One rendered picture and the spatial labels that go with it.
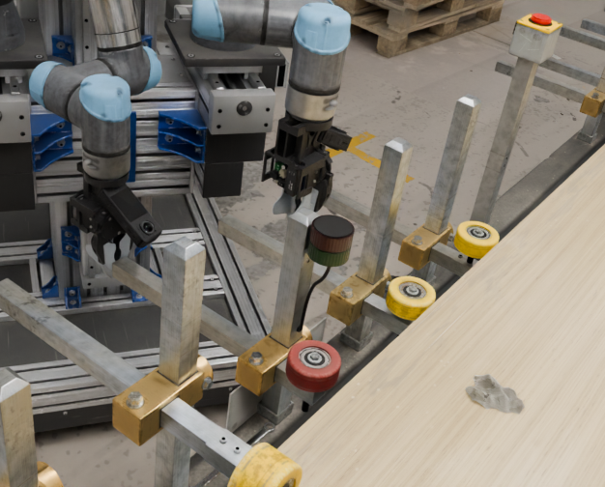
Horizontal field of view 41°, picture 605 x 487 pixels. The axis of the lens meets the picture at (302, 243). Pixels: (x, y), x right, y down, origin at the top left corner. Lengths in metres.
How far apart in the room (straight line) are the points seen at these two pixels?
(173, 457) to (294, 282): 0.30
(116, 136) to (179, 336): 0.41
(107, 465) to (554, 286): 1.26
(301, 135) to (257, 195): 2.09
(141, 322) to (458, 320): 1.16
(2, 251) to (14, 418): 1.71
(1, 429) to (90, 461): 1.39
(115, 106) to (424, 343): 0.60
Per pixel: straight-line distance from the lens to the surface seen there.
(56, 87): 1.36
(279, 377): 1.27
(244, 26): 1.23
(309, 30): 1.14
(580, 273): 1.57
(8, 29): 1.77
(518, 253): 1.57
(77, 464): 2.25
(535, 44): 1.72
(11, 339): 2.28
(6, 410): 0.85
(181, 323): 1.00
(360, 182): 3.47
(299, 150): 1.20
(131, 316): 2.33
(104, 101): 1.28
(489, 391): 1.24
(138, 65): 1.44
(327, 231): 1.12
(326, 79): 1.16
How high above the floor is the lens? 1.73
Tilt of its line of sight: 35 degrees down
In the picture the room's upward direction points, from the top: 9 degrees clockwise
